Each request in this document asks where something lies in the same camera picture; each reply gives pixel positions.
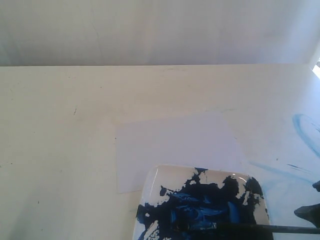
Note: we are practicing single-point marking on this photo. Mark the black paintbrush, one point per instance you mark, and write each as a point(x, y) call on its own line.
point(221, 226)

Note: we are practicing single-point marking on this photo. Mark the white paper sheet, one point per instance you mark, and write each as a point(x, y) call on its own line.
point(202, 140)

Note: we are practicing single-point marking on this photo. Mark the white plate with blue paint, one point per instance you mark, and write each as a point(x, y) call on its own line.
point(182, 203)

